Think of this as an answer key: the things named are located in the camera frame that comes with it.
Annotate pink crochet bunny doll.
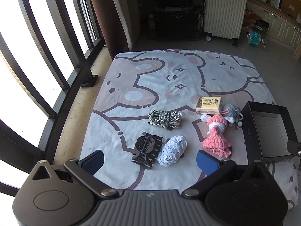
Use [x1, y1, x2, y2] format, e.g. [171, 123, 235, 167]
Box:
[200, 114, 232, 158]

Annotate white lace scrunchie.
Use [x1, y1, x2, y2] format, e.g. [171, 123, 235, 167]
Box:
[157, 135, 187, 167]

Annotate black hair claw clip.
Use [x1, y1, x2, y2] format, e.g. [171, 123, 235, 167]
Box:
[132, 132, 163, 169]

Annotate yellow tissue pack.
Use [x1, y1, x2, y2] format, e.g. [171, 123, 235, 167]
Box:
[195, 96, 222, 115]

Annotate black cardboard box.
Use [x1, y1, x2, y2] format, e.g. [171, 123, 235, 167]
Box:
[241, 102, 298, 164]

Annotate grey crochet elephant toy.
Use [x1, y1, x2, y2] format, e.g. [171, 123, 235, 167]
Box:
[221, 104, 244, 128]

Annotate cartoon bear bed sheet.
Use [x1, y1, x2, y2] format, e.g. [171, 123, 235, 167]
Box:
[81, 50, 275, 192]

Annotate plastic water bottle pack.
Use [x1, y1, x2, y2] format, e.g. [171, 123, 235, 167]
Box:
[241, 27, 267, 47]

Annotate dark brown curtain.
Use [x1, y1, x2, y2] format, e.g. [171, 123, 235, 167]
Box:
[91, 0, 129, 59]

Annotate black bag on floor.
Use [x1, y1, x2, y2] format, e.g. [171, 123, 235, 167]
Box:
[254, 19, 269, 35]

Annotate white ribbed suitcase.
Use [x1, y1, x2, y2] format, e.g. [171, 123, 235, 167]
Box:
[204, 0, 246, 46]

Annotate red snack bag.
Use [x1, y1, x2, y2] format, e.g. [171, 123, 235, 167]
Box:
[242, 9, 256, 29]

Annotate dark tv cabinet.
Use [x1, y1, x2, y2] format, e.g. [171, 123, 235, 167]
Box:
[137, 0, 204, 41]

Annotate cream kitchen cabinets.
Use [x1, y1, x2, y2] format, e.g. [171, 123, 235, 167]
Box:
[247, 0, 300, 60]

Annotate striped rope scrunchie with pearl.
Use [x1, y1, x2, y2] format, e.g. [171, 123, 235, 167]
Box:
[148, 109, 185, 129]

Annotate black window frame railing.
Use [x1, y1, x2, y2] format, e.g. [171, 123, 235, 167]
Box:
[1, 0, 105, 196]

